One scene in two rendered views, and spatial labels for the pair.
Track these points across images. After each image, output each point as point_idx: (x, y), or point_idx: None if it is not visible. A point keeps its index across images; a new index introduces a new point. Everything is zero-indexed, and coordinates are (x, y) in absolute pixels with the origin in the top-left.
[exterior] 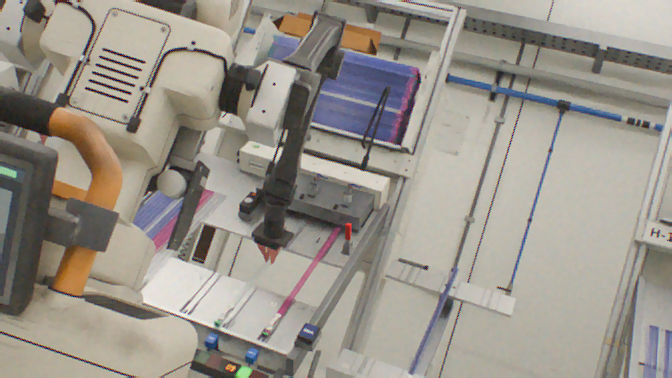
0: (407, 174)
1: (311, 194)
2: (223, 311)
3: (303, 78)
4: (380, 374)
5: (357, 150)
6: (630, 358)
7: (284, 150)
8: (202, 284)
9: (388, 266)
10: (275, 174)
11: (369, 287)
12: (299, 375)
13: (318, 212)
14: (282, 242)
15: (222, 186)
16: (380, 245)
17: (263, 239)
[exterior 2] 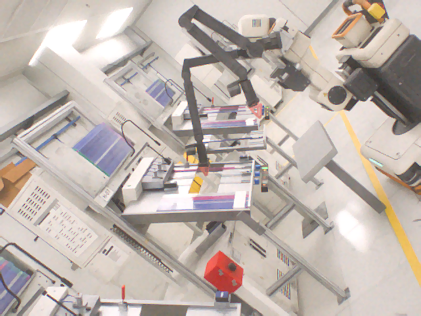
0: (142, 152)
1: (163, 168)
2: (245, 170)
3: None
4: (254, 141)
5: (131, 158)
6: (212, 128)
7: (199, 118)
8: (229, 184)
9: None
10: (202, 130)
11: None
12: (208, 233)
13: (170, 170)
14: (208, 158)
15: (154, 200)
16: None
17: (208, 161)
